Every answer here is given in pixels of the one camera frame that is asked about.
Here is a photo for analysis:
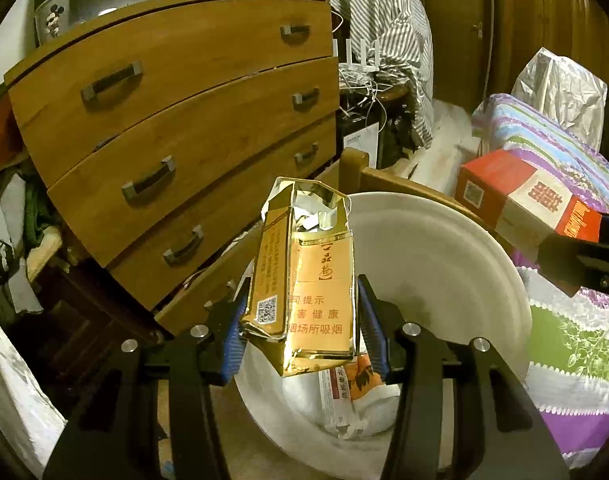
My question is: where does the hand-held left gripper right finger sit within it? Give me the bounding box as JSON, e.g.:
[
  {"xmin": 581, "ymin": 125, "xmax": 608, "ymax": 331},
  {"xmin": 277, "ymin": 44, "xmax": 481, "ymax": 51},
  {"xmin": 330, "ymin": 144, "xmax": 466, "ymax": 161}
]
[{"xmin": 356, "ymin": 274, "xmax": 571, "ymax": 480}]

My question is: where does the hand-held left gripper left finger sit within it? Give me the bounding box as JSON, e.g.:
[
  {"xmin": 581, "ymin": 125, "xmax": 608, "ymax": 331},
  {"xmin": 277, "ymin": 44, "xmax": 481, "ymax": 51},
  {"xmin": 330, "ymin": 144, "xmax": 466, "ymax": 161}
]
[{"xmin": 42, "ymin": 279, "xmax": 251, "ymax": 480}]

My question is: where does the white packet with orange print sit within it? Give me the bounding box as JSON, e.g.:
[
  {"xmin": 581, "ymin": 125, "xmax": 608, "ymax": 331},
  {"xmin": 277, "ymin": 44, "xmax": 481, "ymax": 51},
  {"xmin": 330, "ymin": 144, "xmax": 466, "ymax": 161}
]
[{"xmin": 319, "ymin": 354, "xmax": 401, "ymax": 442}]

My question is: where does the gold cigarette box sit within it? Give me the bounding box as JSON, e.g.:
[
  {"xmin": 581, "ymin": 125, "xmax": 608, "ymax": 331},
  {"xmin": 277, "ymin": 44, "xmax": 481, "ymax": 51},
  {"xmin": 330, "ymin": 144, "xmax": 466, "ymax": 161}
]
[{"xmin": 239, "ymin": 176, "xmax": 361, "ymax": 377}]

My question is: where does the white plastic bucket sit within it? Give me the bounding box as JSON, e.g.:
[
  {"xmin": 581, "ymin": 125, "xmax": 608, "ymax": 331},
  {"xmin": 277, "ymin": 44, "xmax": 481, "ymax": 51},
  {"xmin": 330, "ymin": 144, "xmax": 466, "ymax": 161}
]
[{"xmin": 234, "ymin": 191, "xmax": 533, "ymax": 476}]

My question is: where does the red and white carton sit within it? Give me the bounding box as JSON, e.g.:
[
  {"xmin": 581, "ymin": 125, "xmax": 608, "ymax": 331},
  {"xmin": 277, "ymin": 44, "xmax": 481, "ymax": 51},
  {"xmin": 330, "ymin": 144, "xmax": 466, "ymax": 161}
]
[{"xmin": 455, "ymin": 150, "xmax": 603, "ymax": 249}]

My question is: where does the striped floral bedsheet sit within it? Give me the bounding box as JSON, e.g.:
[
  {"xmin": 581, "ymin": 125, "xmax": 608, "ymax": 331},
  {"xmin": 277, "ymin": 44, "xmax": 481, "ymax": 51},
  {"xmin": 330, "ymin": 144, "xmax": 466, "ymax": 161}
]
[{"xmin": 471, "ymin": 92, "xmax": 609, "ymax": 472}]

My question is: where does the silver foil bag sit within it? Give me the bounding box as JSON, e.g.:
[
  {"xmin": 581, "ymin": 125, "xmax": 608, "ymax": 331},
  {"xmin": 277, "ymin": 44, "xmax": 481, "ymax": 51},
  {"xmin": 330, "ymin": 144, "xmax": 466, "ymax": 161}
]
[{"xmin": 511, "ymin": 47, "xmax": 608, "ymax": 154}]

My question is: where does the white cardboard box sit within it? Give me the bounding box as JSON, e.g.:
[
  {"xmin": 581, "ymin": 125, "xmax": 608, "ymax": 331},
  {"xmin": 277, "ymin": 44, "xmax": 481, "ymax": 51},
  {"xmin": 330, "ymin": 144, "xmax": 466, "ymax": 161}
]
[{"xmin": 341, "ymin": 122, "xmax": 381, "ymax": 167}]

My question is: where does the wooden chest of drawers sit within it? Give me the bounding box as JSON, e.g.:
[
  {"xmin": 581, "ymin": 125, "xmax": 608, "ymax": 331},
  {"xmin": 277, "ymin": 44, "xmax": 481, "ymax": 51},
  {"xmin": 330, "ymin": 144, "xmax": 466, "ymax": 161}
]
[{"xmin": 4, "ymin": 0, "xmax": 341, "ymax": 337}]

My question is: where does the white patterned cloth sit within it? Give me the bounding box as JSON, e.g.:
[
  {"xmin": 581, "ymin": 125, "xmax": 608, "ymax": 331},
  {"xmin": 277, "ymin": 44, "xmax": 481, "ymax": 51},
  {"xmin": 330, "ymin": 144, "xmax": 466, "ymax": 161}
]
[{"xmin": 0, "ymin": 305, "xmax": 66, "ymax": 467}]

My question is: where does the brown wooden wardrobe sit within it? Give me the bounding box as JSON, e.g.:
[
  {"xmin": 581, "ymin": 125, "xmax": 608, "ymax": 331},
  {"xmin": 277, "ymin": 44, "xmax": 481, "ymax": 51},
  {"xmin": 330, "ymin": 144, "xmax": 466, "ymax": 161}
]
[{"xmin": 489, "ymin": 0, "xmax": 609, "ymax": 97}]

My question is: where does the brown wooden door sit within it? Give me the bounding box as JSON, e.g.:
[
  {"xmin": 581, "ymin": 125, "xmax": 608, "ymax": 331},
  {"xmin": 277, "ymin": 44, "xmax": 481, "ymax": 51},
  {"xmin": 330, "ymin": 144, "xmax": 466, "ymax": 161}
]
[{"xmin": 418, "ymin": 0, "xmax": 496, "ymax": 112}]

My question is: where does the pile of clothes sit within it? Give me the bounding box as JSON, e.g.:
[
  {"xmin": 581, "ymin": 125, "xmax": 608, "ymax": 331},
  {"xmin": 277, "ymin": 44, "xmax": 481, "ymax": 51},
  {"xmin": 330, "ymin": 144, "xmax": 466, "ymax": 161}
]
[{"xmin": 0, "ymin": 85, "xmax": 62, "ymax": 313}]

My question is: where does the white router with antennas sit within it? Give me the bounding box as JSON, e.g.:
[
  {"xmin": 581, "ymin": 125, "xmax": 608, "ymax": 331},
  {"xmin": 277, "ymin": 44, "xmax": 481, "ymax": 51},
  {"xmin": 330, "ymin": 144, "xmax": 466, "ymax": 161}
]
[{"xmin": 334, "ymin": 35, "xmax": 386, "ymax": 77}]

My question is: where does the grey striped shirt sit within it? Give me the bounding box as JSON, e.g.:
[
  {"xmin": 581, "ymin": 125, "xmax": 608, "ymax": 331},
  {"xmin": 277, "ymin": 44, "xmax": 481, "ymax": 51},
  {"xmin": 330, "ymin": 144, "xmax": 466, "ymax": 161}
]
[{"xmin": 304, "ymin": 0, "xmax": 435, "ymax": 149}]

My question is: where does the cartoon mouse cup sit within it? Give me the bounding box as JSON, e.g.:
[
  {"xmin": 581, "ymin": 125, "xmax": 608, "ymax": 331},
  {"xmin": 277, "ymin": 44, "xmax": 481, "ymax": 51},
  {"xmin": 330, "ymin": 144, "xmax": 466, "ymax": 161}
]
[{"xmin": 34, "ymin": 0, "xmax": 73, "ymax": 47}]

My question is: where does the wooden bed frame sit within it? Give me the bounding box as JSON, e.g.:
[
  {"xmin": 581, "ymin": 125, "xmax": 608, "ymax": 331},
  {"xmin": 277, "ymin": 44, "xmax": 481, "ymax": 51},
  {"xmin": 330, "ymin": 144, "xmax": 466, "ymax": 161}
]
[{"xmin": 341, "ymin": 147, "xmax": 516, "ymax": 257}]

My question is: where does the bundle of white cables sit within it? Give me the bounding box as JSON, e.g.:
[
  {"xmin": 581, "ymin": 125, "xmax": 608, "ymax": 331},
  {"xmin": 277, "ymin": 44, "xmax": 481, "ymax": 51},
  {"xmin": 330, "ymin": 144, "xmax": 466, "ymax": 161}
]
[{"xmin": 334, "ymin": 10, "xmax": 411, "ymax": 127}]

